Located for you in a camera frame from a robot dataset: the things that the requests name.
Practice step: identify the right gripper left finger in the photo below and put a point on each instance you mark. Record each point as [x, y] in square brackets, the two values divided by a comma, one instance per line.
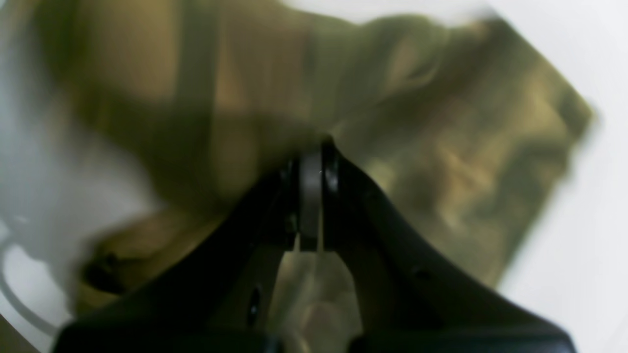
[217, 299]

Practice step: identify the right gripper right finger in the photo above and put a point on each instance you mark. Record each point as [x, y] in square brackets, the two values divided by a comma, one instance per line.
[410, 297]

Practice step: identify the camouflage t-shirt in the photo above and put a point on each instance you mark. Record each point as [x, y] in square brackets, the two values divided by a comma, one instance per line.
[465, 129]

